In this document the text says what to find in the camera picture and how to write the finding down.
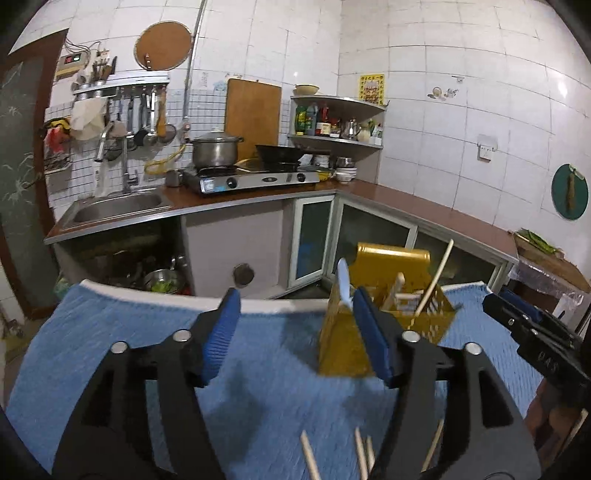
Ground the person's right hand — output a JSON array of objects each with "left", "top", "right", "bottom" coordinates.
[{"left": 524, "top": 380, "right": 587, "bottom": 463}]

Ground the yellow perforated utensil holder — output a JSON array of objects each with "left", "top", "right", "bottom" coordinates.
[{"left": 318, "top": 242, "right": 457, "bottom": 377}]

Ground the rectangular wooden cutting board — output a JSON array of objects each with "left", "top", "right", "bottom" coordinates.
[{"left": 224, "top": 78, "right": 281, "bottom": 160}]

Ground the white wall socket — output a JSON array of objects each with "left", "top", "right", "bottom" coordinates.
[{"left": 477, "top": 134, "right": 498, "bottom": 162}]

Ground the steel cooking pot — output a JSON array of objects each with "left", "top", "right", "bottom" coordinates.
[{"left": 191, "top": 131, "right": 243, "bottom": 169}]

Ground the steel sink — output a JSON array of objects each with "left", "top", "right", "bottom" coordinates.
[{"left": 63, "top": 190, "right": 171, "bottom": 228}]

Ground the round woven tray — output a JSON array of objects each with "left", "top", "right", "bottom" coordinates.
[{"left": 134, "top": 21, "right": 192, "bottom": 71}]

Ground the light blue plastic spoon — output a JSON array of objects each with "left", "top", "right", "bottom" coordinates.
[{"left": 337, "top": 258, "right": 353, "bottom": 310}]

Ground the steel gas stove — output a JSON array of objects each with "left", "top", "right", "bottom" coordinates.
[{"left": 181, "top": 168, "right": 320, "bottom": 195}]

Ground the brown glass door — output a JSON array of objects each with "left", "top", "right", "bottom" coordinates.
[{"left": 1, "top": 30, "right": 66, "bottom": 320}]

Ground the corner wall shelf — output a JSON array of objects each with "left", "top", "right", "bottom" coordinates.
[{"left": 287, "top": 94, "right": 387, "bottom": 150}]

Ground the green round wall board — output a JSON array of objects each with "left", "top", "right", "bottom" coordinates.
[{"left": 551, "top": 164, "right": 589, "bottom": 221}]

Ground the black wok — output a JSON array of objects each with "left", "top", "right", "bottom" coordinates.
[{"left": 256, "top": 145, "right": 304, "bottom": 170}]

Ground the yellow wall calendar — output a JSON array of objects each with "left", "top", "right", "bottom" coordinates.
[{"left": 359, "top": 73, "right": 386, "bottom": 106}]

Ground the hanging utensil rack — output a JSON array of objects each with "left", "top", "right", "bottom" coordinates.
[{"left": 69, "top": 71, "right": 176, "bottom": 161}]

